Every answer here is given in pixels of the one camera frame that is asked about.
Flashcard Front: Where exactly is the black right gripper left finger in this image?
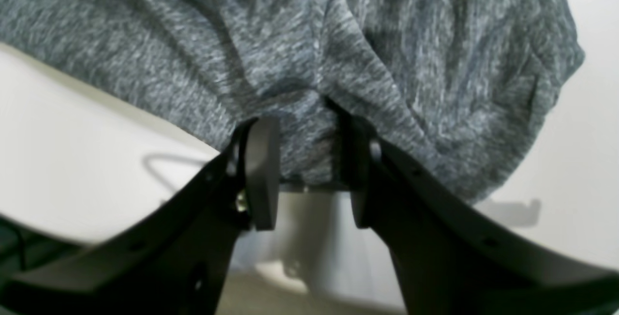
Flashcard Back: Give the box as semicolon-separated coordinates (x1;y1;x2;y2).
1;117;280;315

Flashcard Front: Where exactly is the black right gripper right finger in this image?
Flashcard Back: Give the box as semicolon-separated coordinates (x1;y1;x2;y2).
336;107;619;315

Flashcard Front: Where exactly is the grey heather long-sleeve shirt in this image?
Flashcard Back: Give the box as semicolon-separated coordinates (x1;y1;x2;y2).
1;0;585;203

